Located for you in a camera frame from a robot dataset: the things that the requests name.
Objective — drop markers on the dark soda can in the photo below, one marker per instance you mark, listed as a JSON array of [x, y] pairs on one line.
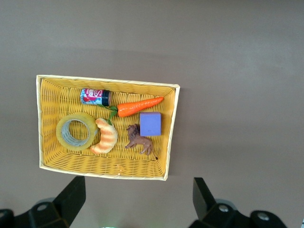
[[92, 97]]

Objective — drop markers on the purple foam cube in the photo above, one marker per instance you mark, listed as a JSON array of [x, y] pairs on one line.
[[150, 124]]

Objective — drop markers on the toy croissant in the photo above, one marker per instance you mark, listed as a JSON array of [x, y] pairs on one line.
[[107, 135]]

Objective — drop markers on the brown toy lion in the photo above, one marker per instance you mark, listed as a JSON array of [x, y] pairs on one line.
[[139, 140]]

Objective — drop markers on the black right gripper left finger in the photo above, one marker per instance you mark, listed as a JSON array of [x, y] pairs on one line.
[[59, 213]]

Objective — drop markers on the orange toy carrot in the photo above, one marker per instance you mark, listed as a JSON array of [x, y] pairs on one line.
[[137, 107]]

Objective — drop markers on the yellow wicker basket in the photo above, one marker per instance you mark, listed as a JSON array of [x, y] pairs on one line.
[[59, 99]]

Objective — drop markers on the yellowish clear tape roll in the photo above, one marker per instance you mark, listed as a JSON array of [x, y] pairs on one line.
[[88, 119]]

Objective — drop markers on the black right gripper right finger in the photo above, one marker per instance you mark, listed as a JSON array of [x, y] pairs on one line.
[[213, 216]]

